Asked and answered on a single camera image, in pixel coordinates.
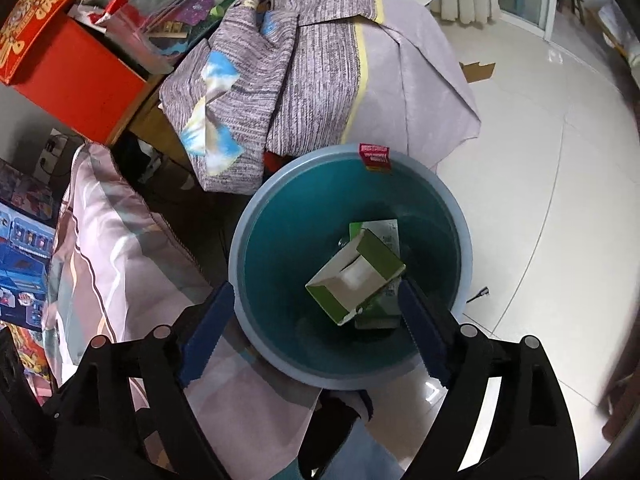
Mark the green and white carton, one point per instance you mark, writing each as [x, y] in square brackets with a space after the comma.
[385, 260]

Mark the grey striped blanket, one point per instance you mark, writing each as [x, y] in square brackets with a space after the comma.
[310, 85]

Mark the teal plastic bin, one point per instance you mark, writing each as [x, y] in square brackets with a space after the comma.
[280, 260]

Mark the plain red box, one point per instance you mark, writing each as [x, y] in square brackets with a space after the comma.
[85, 75]

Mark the red gift box gold print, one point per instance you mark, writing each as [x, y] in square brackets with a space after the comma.
[30, 25]

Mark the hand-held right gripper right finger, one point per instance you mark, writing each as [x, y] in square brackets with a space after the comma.
[420, 332]

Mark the brown cardboard piece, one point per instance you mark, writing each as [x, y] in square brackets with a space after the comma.
[477, 72]

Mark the wooden table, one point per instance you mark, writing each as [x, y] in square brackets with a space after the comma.
[150, 125]

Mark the wooden stool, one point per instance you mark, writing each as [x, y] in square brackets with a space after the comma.
[570, 0]

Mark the flat green carton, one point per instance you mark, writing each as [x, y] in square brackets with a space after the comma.
[382, 232]

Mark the small black object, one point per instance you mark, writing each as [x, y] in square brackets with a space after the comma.
[479, 294]

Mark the pink striped bed sheet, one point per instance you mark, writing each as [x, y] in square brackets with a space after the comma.
[120, 260]

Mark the blue printed box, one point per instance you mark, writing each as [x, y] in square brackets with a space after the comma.
[25, 260]

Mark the red label sticker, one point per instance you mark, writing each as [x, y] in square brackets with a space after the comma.
[374, 156]

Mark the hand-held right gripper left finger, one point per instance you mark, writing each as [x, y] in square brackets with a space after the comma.
[205, 332]

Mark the clear plastic storage container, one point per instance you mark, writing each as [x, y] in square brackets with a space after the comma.
[165, 5]

